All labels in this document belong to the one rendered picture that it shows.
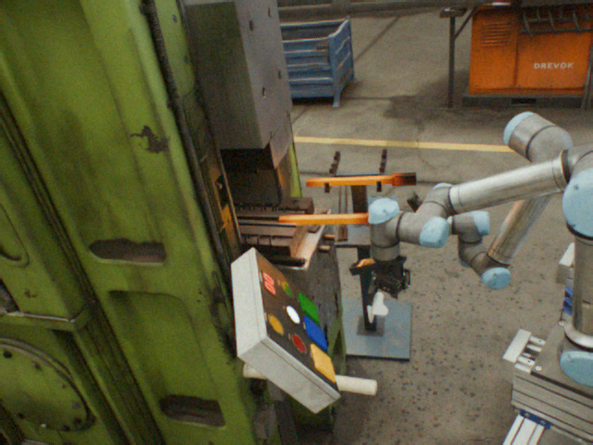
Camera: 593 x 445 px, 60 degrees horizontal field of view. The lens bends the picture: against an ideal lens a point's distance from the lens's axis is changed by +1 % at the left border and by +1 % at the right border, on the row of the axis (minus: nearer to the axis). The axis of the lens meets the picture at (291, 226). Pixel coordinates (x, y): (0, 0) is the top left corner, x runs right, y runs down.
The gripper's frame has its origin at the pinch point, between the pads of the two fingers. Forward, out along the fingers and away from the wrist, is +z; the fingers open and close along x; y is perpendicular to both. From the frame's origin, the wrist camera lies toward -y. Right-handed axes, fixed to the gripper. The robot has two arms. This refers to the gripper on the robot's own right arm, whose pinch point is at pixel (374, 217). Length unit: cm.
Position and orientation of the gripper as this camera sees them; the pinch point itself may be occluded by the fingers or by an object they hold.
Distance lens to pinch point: 173.2
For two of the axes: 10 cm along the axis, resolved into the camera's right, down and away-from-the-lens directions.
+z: -9.4, -0.1, 3.4
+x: 2.8, -5.8, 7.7
